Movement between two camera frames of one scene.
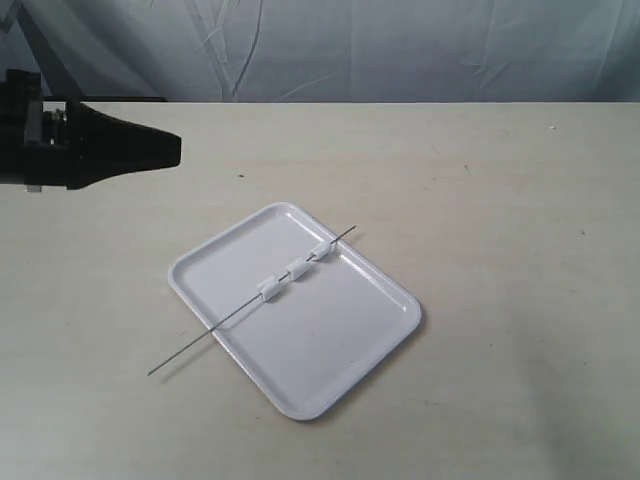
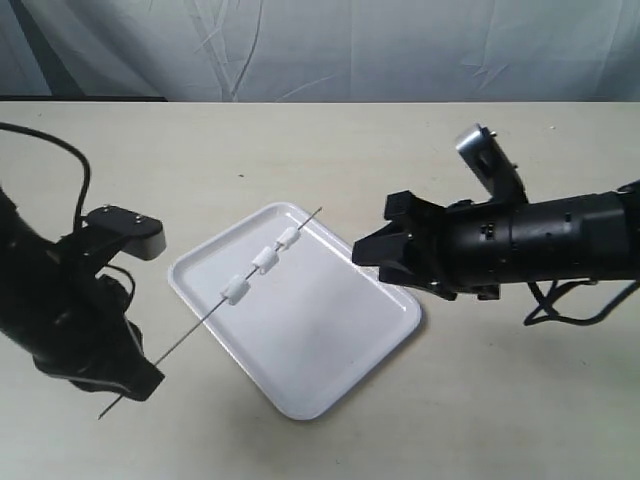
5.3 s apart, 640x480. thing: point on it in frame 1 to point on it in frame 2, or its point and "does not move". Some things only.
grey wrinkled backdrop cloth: (325, 50) does not move
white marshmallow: (321, 250) to (287, 238)
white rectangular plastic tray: (326, 334) does not move
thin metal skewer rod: (233, 313) to (246, 275)
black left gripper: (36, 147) to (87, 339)
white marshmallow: (297, 268) to (266, 259)
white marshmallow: (269, 288) to (235, 290)
